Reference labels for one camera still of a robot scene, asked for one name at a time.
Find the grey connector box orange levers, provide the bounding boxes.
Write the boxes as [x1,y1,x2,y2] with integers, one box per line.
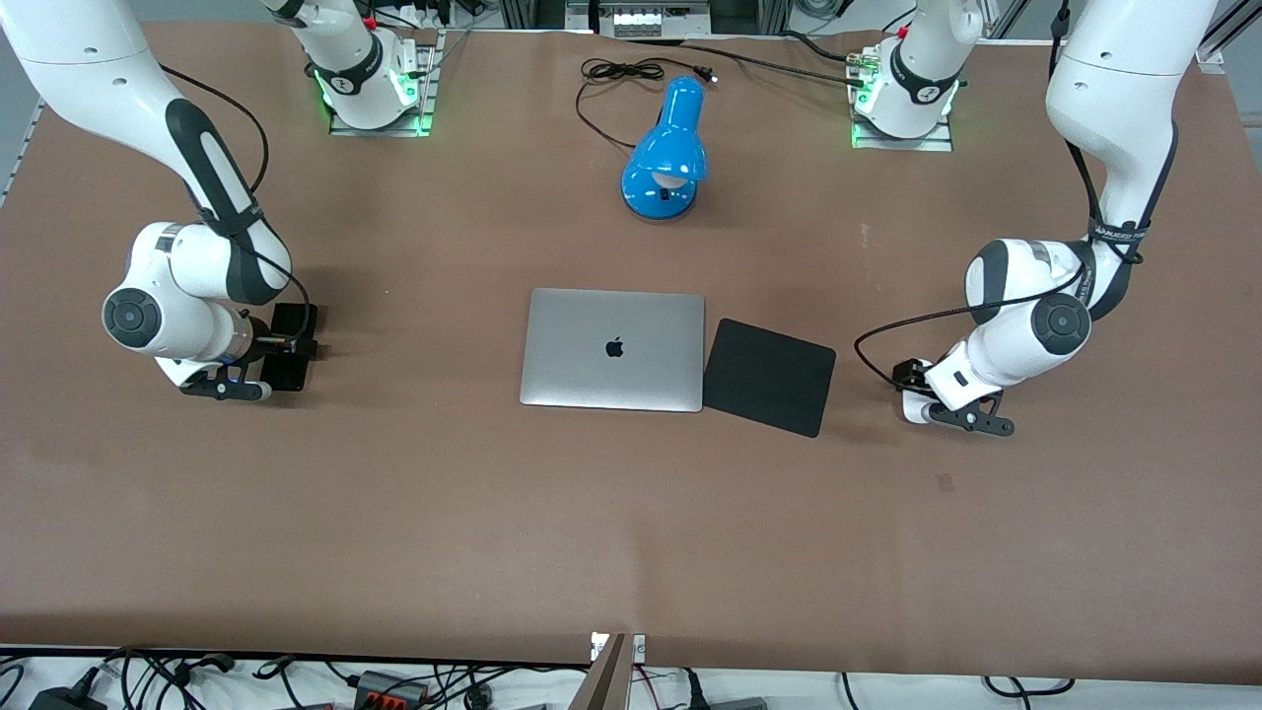
[351,670,431,709]

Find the black floor cable loop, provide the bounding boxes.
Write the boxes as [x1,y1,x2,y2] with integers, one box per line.
[980,675,1078,699]

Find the black power adapter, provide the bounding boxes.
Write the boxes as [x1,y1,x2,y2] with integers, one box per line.
[28,684,105,710]

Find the black lamp power cord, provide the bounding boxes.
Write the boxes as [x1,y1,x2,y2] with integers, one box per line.
[575,57,719,151]

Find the white table edge bracket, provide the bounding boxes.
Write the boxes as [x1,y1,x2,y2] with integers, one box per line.
[590,632,648,663]

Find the grey metal bar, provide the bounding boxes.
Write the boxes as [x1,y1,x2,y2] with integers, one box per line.
[567,634,632,710]

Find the black smartphone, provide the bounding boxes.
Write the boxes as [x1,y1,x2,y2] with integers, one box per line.
[259,303,319,393]

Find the black base supply cable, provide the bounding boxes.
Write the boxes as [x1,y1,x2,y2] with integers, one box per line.
[631,30,874,90]

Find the silver closed laptop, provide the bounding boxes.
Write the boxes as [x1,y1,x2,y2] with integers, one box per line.
[520,288,707,413]

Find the black mouse pad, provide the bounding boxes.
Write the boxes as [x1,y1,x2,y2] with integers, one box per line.
[702,318,837,439]

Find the aluminium arm base plate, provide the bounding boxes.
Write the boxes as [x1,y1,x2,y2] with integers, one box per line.
[850,47,955,152]
[328,28,447,137]

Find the tangled black floor cables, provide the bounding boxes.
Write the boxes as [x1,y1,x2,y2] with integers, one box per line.
[94,646,297,710]

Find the blue desk lamp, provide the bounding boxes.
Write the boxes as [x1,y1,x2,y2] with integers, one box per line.
[620,76,710,221]

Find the aluminium frame strut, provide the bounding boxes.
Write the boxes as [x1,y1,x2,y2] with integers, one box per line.
[1203,0,1262,52]

